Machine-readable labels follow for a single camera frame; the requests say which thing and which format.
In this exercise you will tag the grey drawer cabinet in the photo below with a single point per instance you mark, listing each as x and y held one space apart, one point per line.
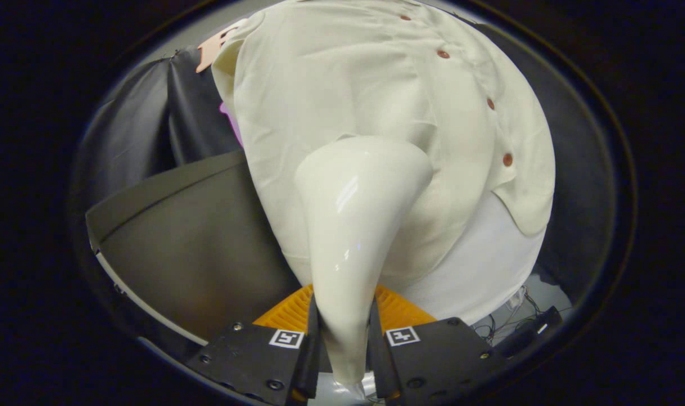
195 242

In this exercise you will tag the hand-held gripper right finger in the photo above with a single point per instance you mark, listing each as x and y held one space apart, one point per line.
443 355

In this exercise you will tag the black backdrop cloth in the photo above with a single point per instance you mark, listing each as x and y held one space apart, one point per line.
133 129

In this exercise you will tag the black power strip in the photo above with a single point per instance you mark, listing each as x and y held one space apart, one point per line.
525 335

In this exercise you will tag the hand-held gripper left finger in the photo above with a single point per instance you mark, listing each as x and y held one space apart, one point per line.
246 358

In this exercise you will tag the cream button-up shirt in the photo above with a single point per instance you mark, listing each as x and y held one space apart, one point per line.
342 84

